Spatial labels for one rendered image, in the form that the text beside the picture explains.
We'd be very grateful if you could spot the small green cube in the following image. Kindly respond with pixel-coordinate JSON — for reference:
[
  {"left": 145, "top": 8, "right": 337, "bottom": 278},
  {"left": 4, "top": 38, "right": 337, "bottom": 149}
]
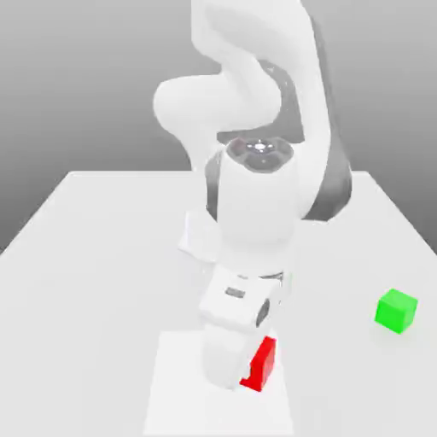
[{"left": 374, "top": 288, "right": 419, "bottom": 335}]

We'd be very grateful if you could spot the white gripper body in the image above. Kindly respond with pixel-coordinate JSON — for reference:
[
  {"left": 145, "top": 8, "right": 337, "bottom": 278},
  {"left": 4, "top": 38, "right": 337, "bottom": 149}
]
[{"left": 201, "top": 323, "right": 265, "bottom": 391}]

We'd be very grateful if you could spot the small red cube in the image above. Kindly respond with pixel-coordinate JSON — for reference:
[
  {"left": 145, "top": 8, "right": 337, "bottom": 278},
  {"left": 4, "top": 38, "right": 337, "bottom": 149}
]
[{"left": 238, "top": 335, "right": 278, "bottom": 393}]

